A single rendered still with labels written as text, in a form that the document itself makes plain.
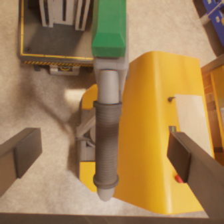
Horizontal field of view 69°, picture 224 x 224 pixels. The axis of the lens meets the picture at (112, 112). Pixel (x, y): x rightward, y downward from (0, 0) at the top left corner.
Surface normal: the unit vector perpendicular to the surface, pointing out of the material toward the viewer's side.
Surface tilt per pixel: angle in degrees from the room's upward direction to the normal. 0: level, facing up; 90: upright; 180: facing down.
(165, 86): 0
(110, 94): 27
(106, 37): 47
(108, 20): 16
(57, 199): 0
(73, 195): 0
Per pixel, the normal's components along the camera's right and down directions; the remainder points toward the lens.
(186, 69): 0.29, -0.24
